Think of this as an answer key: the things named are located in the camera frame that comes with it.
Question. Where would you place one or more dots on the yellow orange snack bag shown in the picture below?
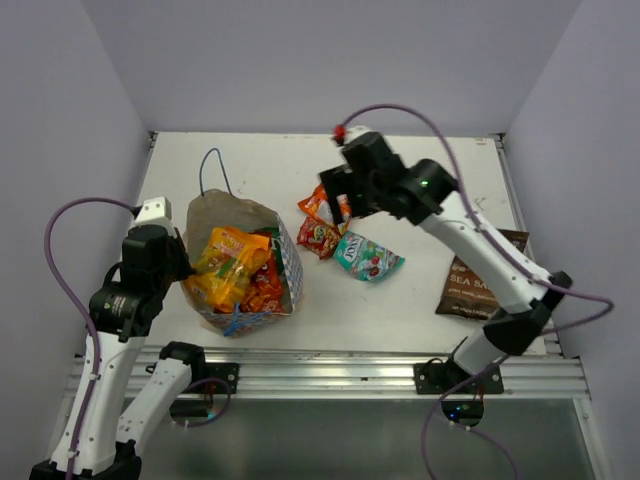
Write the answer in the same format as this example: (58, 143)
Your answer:
(225, 267)

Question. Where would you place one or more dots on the dark green Kettle chips bag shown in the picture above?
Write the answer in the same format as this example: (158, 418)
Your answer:
(272, 232)

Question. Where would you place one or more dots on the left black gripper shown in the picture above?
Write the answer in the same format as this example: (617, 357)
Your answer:
(176, 242)

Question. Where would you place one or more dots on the teal Foxy candy bag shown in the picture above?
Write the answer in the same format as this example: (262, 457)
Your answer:
(364, 259)

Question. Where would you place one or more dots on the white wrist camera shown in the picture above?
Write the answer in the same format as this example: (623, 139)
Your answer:
(342, 134)
(154, 211)

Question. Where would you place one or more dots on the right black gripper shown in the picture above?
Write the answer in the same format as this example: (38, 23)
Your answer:
(338, 180)

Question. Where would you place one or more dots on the left black base bracket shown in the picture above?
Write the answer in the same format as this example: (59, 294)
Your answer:
(214, 378)

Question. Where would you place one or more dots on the brown Kettle sea salt bag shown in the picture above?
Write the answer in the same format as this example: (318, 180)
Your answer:
(466, 295)

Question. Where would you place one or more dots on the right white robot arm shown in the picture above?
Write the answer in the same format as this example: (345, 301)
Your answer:
(529, 292)

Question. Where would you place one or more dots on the orange silver snack packet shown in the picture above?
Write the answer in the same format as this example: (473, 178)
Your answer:
(317, 206)

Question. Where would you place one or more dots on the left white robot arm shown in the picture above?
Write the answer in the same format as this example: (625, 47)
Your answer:
(104, 438)

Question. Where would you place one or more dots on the right black base bracket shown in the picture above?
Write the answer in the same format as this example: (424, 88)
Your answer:
(436, 376)

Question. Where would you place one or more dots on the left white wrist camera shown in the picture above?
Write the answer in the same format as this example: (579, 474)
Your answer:
(154, 211)

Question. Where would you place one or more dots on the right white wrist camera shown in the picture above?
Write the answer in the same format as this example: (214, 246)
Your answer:
(342, 134)

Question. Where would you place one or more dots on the white patterned paper bag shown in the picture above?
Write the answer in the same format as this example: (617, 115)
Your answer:
(216, 205)

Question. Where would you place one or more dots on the black base bracket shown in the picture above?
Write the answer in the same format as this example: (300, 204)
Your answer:
(214, 378)
(436, 376)

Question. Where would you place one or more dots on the small red snack packet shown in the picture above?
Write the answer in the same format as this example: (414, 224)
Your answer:
(318, 237)

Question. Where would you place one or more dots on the aluminium mounting rail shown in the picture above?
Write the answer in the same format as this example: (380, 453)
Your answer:
(323, 375)

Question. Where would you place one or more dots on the red Doritos chips bag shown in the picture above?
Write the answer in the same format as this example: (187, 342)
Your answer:
(266, 287)

